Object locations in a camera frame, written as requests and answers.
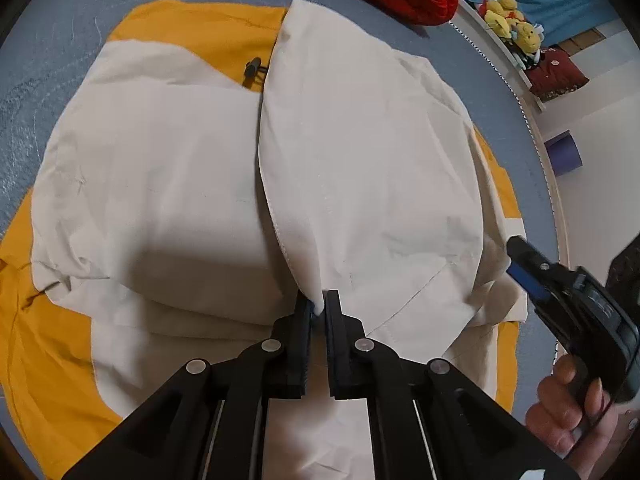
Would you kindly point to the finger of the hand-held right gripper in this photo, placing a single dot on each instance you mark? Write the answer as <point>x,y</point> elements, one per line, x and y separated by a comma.
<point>527,265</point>

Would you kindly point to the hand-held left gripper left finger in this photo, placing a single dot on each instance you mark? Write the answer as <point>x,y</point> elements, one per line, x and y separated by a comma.
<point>300,340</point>

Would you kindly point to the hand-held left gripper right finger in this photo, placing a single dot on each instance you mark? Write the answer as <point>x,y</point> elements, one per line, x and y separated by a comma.
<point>336,345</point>

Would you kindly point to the beige and yellow hooded jacket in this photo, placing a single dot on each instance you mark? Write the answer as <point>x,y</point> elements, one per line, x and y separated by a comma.
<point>150,185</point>

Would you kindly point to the person's right hand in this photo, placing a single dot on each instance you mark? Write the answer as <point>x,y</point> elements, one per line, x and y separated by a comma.
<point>555,420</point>

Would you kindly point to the dark cloth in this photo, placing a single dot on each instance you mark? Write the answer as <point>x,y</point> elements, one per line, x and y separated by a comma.
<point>626,275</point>

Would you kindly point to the dark red cushion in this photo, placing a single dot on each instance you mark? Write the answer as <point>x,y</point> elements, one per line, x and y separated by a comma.
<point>557,70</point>

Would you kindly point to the yellow plush toys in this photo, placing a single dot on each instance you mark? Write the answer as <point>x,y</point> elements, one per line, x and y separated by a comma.
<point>505,60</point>

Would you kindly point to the grey quilted mattress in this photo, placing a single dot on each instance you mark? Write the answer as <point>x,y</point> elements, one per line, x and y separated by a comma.
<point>50,60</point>

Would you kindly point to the wooden bed frame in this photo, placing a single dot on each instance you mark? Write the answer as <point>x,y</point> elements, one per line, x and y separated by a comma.
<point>556,185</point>

